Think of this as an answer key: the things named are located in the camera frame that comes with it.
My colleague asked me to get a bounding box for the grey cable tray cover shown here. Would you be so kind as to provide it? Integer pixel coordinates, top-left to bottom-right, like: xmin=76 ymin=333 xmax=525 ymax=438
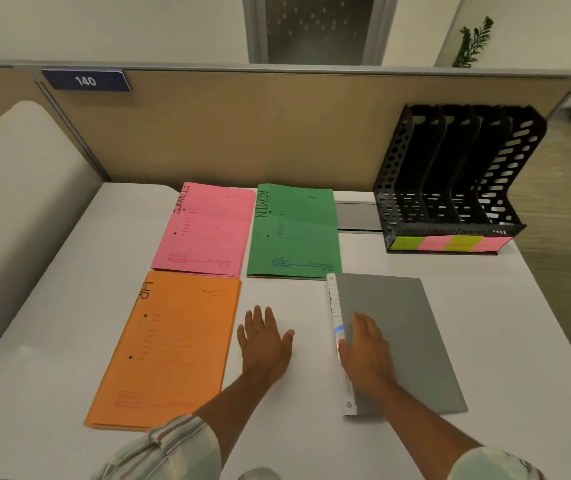
xmin=333 ymin=199 xmax=384 ymax=231

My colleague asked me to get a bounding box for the pink folder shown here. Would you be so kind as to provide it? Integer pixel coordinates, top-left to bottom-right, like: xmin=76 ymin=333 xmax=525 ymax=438
xmin=151 ymin=182 xmax=258 ymax=279

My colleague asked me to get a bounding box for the person's left hand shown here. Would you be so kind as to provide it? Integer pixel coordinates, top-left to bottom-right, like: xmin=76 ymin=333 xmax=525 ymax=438
xmin=236 ymin=304 xmax=296 ymax=385

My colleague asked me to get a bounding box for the frosted glass door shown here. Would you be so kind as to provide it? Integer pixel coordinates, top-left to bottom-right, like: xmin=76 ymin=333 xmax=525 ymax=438
xmin=242 ymin=0 xmax=400 ymax=65

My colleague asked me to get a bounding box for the green folder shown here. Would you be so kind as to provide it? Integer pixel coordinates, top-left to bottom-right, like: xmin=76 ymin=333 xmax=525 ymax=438
xmin=246 ymin=183 xmax=343 ymax=281

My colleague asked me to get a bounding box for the pink sticky note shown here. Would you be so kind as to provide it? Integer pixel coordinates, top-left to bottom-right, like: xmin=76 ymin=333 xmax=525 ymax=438
xmin=417 ymin=235 xmax=454 ymax=253
xmin=480 ymin=236 xmax=515 ymax=253

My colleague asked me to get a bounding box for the black perforated file rack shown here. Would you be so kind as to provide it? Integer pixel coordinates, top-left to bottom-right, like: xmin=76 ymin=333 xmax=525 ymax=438
xmin=373 ymin=103 xmax=549 ymax=257

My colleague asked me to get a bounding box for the person's left forearm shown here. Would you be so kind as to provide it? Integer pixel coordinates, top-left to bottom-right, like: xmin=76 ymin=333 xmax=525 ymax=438
xmin=193 ymin=369 xmax=272 ymax=463

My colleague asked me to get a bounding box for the dark blue number plate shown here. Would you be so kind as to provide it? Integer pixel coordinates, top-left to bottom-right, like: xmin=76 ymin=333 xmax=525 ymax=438
xmin=40 ymin=68 xmax=133 ymax=93

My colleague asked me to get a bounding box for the slim leafy green plant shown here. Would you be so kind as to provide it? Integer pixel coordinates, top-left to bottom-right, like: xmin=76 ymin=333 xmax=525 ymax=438
xmin=451 ymin=15 xmax=495 ymax=69

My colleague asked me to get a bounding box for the person's right hand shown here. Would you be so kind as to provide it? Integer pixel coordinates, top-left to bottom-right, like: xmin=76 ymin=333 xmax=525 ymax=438
xmin=337 ymin=312 xmax=399 ymax=395

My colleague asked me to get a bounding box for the person's right shirt sleeve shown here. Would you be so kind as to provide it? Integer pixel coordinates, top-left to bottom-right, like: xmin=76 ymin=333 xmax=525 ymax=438
xmin=447 ymin=446 xmax=546 ymax=480

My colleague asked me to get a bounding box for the orange folder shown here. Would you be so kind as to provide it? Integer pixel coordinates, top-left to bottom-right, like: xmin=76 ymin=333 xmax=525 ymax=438
xmin=83 ymin=270 xmax=242 ymax=432

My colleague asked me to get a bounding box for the yellow-green sticky note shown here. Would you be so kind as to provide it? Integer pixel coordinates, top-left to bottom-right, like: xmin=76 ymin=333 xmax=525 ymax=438
xmin=390 ymin=236 xmax=424 ymax=253
xmin=445 ymin=235 xmax=486 ymax=253

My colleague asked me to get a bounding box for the person's right forearm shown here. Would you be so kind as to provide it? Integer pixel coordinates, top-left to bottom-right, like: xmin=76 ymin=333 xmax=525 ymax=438
xmin=360 ymin=379 xmax=481 ymax=480

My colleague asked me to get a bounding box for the white curved side panel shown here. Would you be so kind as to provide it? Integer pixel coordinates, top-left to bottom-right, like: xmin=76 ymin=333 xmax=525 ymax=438
xmin=0 ymin=99 xmax=104 ymax=338

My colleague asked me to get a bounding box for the grey folder white spine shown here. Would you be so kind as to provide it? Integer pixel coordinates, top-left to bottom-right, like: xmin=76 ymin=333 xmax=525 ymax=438
xmin=325 ymin=272 xmax=469 ymax=417

